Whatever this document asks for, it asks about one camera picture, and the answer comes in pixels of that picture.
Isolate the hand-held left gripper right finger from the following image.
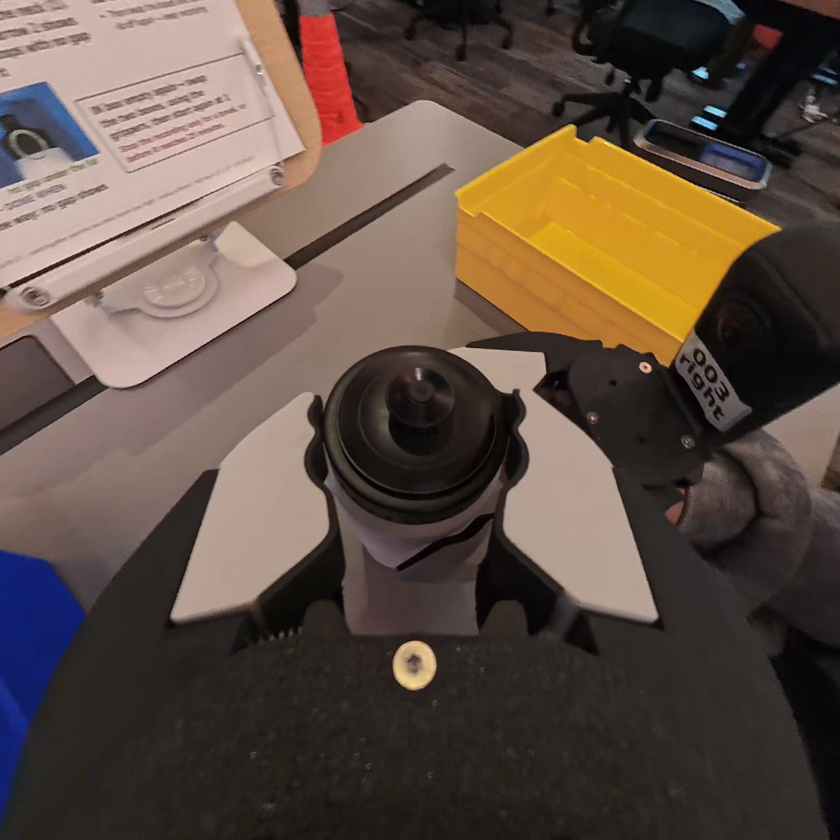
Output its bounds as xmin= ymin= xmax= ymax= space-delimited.
xmin=478 ymin=390 xmax=659 ymax=641

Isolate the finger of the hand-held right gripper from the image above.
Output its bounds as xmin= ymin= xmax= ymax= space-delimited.
xmin=397 ymin=512 xmax=493 ymax=585
xmin=451 ymin=346 xmax=549 ymax=396

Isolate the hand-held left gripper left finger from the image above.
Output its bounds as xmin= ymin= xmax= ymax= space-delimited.
xmin=171 ymin=392 xmax=347 ymax=627

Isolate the white plastic bottle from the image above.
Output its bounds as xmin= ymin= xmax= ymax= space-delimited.
xmin=325 ymin=476 xmax=503 ymax=568

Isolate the yellow plastic bin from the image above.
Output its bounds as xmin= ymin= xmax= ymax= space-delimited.
xmin=455 ymin=125 xmax=782 ymax=365

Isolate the black bottle lid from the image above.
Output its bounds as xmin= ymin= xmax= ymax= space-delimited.
xmin=322 ymin=346 xmax=509 ymax=522

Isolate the blue plastic bin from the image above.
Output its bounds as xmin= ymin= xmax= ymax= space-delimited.
xmin=0 ymin=550 xmax=86 ymax=808

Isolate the grey floor tray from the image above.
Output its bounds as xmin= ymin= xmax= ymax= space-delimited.
xmin=633 ymin=118 xmax=772 ymax=201

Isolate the orange traffic cone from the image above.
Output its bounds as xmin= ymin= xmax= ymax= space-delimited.
xmin=298 ymin=0 xmax=365 ymax=147

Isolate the black office chair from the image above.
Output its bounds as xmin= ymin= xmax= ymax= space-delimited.
xmin=551 ymin=0 xmax=732 ymax=132
xmin=403 ymin=0 xmax=514 ymax=61

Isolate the wooden clipboard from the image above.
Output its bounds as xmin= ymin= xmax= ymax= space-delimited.
xmin=0 ymin=0 xmax=322 ymax=342

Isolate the instruction sheet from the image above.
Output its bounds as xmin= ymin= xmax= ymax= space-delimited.
xmin=0 ymin=0 xmax=306 ymax=286

